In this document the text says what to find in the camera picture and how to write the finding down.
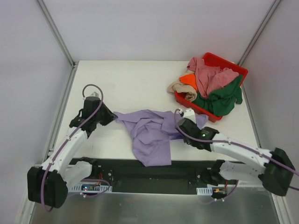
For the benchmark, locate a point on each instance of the pink t shirt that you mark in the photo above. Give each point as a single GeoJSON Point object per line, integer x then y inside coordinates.
{"type": "Point", "coordinates": [209, 78]}

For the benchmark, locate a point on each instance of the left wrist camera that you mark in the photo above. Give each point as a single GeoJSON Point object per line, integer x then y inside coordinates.
{"type": "Point", "coordinates": [94, 94]}

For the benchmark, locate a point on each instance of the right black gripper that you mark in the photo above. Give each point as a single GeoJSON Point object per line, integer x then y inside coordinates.
{"type": "Point", "coordinates": [186, 124]}

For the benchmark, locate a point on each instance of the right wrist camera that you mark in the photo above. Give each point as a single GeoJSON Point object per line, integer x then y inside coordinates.
{"type": "Point", "coordinates": [188, 113]}

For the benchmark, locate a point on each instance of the purple t shirt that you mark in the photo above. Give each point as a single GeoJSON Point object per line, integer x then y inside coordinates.
{"type": "Point", "coordinates": [151, 133]}

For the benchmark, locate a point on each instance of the beige t shirt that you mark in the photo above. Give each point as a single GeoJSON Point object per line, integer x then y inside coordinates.
{"type": "Point", "coordinates": [179, 87]}

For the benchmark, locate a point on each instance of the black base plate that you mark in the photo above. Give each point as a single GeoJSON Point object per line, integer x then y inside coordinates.
{"type": "Point", "coordinates": [131, 176]}

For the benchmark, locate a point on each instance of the red plastic bin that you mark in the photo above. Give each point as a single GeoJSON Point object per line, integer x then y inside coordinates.
{"type": "Point", "coordinates": [215, 61]}

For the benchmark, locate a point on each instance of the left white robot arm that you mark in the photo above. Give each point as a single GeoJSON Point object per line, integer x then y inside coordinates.
{"type": "Point", "coordinates": [60, 154]}

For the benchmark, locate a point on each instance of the aluminium frame rail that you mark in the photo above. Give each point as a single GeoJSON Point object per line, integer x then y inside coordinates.
{"type": "Point", "coordinates": [128, 173]}

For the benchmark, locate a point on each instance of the green t shirt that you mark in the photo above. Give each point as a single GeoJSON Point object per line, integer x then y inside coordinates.
{"type": "Point", "coordinates": [222, 101]}

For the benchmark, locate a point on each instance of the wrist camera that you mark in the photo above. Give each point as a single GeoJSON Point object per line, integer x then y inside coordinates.
{"type": "Point", "coordinates": [94, 94]}
{"type": "Point", "coordinates": [188, 113]}

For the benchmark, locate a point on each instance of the orange t shirt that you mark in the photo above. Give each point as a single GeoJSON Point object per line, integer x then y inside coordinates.
{"type": "Point", "coordinates": [189, 79]}

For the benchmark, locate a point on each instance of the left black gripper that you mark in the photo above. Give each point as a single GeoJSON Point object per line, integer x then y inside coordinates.
{"type": "Point", "coordinates": [105, 114]}

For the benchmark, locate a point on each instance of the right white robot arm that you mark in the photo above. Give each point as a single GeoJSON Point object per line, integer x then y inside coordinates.
{"type": "Point", "coordinates": [272, 169]}

